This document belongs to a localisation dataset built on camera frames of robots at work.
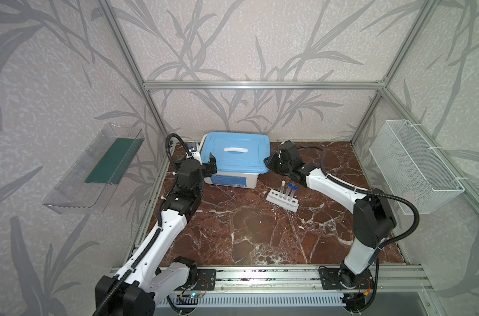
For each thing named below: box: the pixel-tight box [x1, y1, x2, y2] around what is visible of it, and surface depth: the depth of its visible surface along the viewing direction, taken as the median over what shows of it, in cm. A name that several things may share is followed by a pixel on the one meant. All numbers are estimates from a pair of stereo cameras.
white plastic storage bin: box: [203, 171, 260, 189], surface depth 96 cm
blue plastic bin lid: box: [200, 131, 271, 174], surface depth 95 cm
